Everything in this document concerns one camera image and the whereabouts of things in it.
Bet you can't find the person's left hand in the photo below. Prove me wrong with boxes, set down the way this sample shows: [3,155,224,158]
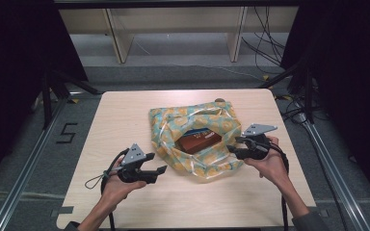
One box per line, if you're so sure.
[101,157,147,206]

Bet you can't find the person's right hand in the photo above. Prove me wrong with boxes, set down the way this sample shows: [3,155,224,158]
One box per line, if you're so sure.
[244,136,289,189]

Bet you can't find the black metal stand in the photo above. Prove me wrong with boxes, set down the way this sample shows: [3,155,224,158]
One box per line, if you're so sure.
[40,67,101,130]
[259,59,316,125]

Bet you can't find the bundle of black floor cables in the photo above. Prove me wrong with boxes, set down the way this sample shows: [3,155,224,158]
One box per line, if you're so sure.
[241,6,287,75]

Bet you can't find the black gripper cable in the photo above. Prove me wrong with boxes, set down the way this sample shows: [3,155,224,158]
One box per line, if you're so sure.
[100,147,130,231]
[269,142,291,231]

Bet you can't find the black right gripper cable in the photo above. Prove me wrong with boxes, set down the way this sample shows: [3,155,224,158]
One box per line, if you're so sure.
[269,142,291,231]

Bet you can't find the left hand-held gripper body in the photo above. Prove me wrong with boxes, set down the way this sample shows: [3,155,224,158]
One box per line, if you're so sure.
[117,142,158,185]

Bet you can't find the teal bag with orange print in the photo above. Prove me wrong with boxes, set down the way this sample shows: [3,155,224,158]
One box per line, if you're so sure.
[148,99,244,181]

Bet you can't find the dark curtain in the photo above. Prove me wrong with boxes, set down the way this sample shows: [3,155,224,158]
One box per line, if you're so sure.
[279,0,370,201]
[0,0,90,191]

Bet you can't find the white desk with panel legs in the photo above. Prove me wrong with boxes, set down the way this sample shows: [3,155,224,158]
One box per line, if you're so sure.
[59,6,300,64]

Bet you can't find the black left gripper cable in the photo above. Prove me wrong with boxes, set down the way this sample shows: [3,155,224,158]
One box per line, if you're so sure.
[100,147,130,231]

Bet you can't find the aluminium floor rail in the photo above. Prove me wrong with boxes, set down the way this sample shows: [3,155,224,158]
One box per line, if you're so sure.
[0,95,73,231]
[297,112,370,231]

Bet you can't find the thin grey cord loop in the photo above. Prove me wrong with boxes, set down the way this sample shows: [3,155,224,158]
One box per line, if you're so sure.
[84,166,123,191]

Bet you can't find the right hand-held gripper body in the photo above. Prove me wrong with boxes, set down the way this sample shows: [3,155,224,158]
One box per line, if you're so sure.
[236,123,278,161]

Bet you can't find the brown and blue box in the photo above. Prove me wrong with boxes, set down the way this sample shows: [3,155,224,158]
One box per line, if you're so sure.
[175,128,224,155]

